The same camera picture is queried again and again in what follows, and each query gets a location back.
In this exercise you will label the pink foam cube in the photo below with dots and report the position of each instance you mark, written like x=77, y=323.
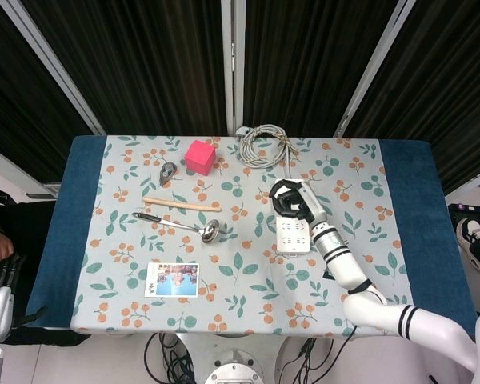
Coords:
x=200, y=158

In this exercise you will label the silver white robot base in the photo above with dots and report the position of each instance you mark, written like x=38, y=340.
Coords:
x=234, y=368

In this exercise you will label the white power strip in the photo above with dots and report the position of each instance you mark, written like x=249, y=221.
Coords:
x=292, y=240

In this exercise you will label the white black sneaker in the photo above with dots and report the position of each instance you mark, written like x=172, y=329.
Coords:
x=470, y=232

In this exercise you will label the wooden stick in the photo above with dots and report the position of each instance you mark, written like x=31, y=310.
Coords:
x=176, y=204

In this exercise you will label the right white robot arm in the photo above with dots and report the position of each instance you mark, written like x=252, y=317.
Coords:
x=344, y=260

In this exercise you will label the stainless steel ladle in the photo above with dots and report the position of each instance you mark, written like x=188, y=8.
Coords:
x=210, y=232

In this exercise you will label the black device with coloured dots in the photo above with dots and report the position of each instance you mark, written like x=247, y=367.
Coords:
x=472, y=209

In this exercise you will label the floral fruit print tablecloth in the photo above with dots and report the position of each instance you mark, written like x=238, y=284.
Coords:
x=240, y=280

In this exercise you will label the bystander black clothes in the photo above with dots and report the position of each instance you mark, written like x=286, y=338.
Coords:
x=32, y=224

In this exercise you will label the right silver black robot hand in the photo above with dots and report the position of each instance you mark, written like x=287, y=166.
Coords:
x=310, y=204

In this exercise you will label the white metal frame post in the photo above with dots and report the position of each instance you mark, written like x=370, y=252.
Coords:
x=233, y=60
x=374, y=68
x=56, y=72

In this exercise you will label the black pleated curtain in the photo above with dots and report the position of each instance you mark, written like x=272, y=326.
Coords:
x=444, y=100
x=144, y=68
x=304, y=68
x=16, y=100

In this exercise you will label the picture postcard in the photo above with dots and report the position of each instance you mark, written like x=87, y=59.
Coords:
x=176, y=282

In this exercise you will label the blue table cover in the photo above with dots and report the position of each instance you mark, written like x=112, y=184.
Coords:
x=64, y=220

